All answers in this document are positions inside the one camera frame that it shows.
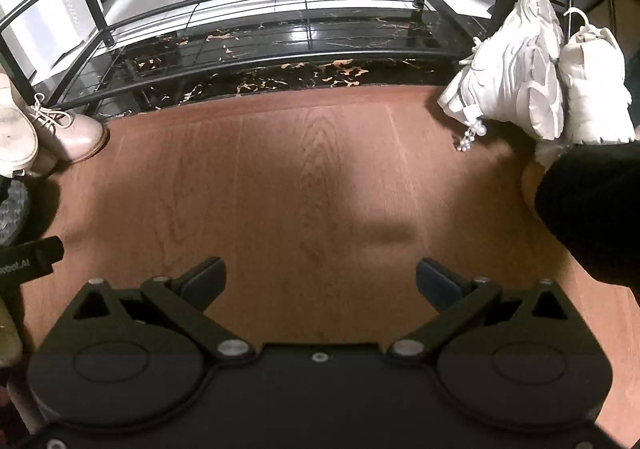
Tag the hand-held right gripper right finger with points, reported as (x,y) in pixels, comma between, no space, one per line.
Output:
(437,285)

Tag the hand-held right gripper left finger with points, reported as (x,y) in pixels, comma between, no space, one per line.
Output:
(200,281)

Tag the grey dotted round object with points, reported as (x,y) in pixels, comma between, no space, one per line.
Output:
(12,211)

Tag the person's black trouser leg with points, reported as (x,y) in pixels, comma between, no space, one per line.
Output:
(590,209)

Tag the white chunky sneaker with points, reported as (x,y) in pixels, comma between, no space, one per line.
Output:
(595,89)
(505,69)

